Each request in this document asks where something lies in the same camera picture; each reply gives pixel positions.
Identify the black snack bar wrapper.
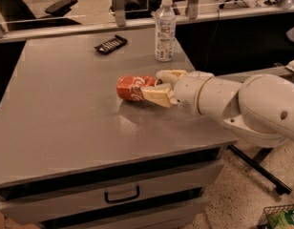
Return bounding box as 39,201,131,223
94,34,128,55

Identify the clear plastic water bottle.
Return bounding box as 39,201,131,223
154,0,176,62

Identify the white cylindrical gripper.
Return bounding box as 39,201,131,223
140,70,214,116

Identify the grey metal rail post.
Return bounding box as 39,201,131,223
113,0,126,27
185,0,199,19

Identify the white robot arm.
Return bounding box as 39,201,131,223
140,70,294,147

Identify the black metal floor stand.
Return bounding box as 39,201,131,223
227,145,292,196

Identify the wire basket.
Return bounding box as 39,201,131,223
257,204,294,229

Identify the grey upper drawer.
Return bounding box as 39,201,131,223
0,159,223,224

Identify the black drawer handle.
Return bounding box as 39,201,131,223
104,185,140,204

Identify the grey drawer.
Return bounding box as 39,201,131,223
63,198,208,229
0,159,223,224

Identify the black office chair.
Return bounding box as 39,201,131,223
0,0,79,31

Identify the red coke can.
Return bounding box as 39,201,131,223
116,75,158,101

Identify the grey lower drawer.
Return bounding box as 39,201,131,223
63,198,208,229

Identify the green snack bag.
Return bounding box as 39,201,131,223
267,209,294,229

